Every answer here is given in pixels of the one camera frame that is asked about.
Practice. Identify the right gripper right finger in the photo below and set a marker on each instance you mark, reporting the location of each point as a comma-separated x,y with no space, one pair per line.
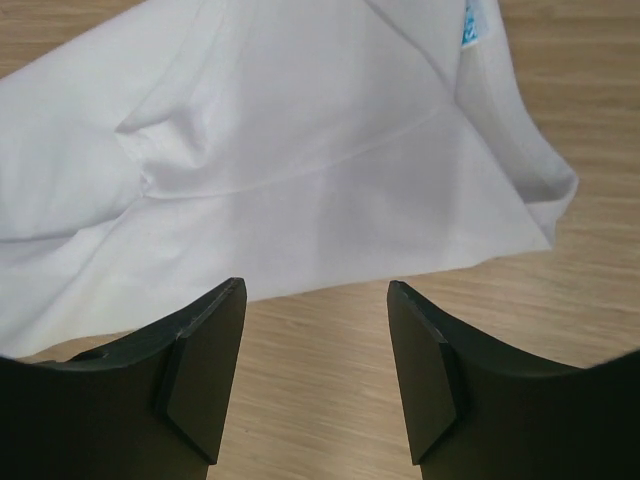
478,408

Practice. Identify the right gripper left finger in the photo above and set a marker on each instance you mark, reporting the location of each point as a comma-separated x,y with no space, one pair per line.
149,405

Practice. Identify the white t shirt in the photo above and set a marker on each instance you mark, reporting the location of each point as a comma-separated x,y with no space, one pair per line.
295,144

